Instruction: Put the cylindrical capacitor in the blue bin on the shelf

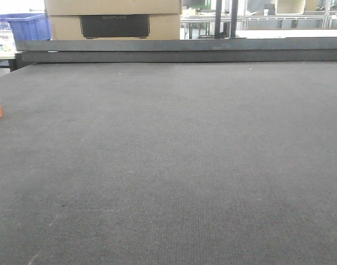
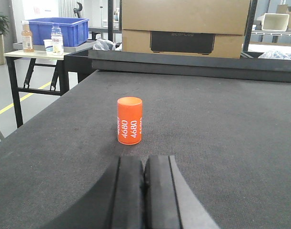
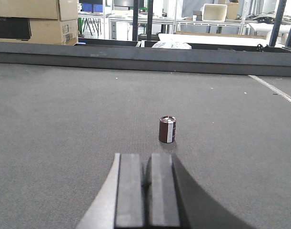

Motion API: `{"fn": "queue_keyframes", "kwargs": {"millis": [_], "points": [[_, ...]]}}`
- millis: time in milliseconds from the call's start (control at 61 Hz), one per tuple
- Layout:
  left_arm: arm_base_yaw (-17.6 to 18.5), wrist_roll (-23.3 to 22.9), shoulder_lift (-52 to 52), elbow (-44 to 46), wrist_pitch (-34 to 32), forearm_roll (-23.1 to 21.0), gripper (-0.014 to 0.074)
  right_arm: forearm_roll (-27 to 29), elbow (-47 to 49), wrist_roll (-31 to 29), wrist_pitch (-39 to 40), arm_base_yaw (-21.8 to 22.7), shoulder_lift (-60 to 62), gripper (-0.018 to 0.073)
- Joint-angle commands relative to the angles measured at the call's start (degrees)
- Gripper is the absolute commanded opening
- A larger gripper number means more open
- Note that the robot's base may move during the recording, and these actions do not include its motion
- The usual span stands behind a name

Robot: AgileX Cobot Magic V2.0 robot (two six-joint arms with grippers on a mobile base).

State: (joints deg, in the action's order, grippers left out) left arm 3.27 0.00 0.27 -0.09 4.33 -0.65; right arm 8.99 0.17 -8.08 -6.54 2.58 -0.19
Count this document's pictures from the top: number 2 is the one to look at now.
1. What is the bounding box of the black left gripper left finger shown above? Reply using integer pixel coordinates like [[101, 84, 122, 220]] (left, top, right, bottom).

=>
[[43, 156, 144, 229]]

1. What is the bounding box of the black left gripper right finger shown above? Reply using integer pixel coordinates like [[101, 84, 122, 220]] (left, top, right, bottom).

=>
[[145, 156, 219, 229]]

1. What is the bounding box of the orange cylindrical capacitor 4680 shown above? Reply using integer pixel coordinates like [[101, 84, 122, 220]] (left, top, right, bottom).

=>
[[117, 97, 143, 145]]

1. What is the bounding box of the folding side table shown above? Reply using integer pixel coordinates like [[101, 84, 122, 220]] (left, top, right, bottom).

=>
[[3, 40, 96, 129]]

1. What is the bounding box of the black foam board stack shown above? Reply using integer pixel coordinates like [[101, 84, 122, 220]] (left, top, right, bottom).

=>
[[88, 50, 291, 83]]

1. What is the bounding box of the crumpled plastic bag left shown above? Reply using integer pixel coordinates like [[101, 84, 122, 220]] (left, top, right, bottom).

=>
[[93, 39, 116, 51]]

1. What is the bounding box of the crumpled plastic bag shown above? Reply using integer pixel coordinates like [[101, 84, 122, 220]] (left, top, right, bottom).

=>
[[93, 39, 116, 51], [259, 50, 291, 60]]

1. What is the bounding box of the small white cup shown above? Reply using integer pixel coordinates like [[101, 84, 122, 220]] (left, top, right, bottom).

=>
[[43, 39, 53, 54]]

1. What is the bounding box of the clear plastic water bottle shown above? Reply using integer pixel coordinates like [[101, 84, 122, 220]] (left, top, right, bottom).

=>
[[51, 23, 64, 55]]

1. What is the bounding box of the blue plastic crate on table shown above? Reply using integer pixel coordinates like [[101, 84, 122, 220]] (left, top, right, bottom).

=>
[[29, 17, 89, 47]]

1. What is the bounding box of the large cardboard box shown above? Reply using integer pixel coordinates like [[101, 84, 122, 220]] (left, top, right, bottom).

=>
[[121, 0, 251, 58]]

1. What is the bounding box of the crumpled plastic bag right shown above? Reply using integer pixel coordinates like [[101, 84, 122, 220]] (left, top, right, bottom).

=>
[[259, 50, 291, 60]]

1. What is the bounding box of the orange juice bottle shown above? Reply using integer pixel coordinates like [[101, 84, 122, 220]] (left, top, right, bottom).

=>
[[21, 20, 34, 52]]

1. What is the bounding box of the white open box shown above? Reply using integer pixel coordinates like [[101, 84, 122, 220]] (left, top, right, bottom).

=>
[[257, 13, 290, 31]]

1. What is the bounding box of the black shelf upright post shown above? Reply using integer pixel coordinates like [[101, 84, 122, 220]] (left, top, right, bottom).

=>
[[242, 0, 258, 52]]

